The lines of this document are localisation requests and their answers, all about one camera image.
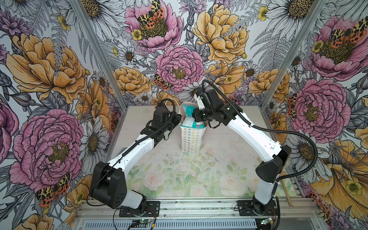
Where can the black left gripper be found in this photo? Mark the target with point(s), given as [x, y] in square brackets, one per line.
[175, 116]

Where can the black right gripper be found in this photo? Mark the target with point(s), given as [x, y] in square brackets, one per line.
[196, 112]

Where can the teal snack bag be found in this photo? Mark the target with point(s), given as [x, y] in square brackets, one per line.
[189, 120]

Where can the white printed paper bag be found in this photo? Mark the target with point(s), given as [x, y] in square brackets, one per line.
[192, 138]

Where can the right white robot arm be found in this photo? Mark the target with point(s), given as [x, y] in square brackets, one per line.
[273, 155]

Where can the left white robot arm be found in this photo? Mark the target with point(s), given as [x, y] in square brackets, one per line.
[109, 185]

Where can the wooden stick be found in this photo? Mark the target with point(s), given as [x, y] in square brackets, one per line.
[286, 193]

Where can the small green circuit board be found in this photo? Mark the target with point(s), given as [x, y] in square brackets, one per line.
[143, 223]

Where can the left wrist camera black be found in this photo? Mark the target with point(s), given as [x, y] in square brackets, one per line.
[160, 116]

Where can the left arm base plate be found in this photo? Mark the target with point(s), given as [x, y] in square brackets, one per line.
[147, 209]

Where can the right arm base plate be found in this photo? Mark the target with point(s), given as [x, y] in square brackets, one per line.
[255, 208]

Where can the right aluminium corner post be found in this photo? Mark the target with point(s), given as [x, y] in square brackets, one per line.
[309, 22]

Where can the aluminium corner post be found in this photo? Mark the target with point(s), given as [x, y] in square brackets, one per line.
[309, 22]
[90, 35]

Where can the aluminium front rail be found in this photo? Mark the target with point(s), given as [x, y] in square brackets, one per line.
[206, 213]

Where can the left aluminium corner post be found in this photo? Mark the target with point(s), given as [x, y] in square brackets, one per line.
[90, 35]

